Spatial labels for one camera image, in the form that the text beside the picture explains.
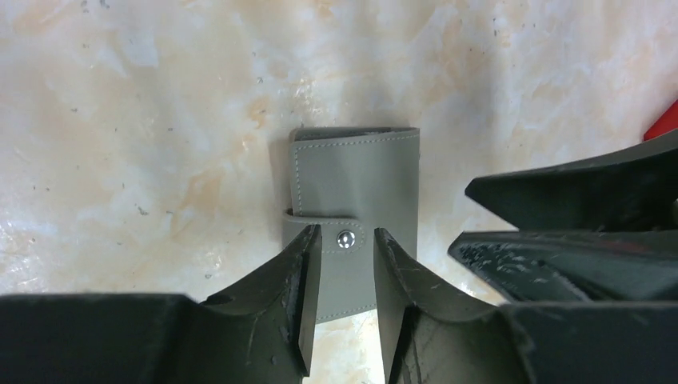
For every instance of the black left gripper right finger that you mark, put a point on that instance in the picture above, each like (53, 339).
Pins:
(432, 332)

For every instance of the grey card holder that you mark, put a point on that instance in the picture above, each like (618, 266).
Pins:
(351, 181)

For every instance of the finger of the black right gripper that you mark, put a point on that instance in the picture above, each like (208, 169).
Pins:
(572, 266)
(634, 189)

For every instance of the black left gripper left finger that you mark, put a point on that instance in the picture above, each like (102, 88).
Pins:
(258, 330)

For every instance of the red plastic basket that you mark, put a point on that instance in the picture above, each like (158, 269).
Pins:
(665, 123)

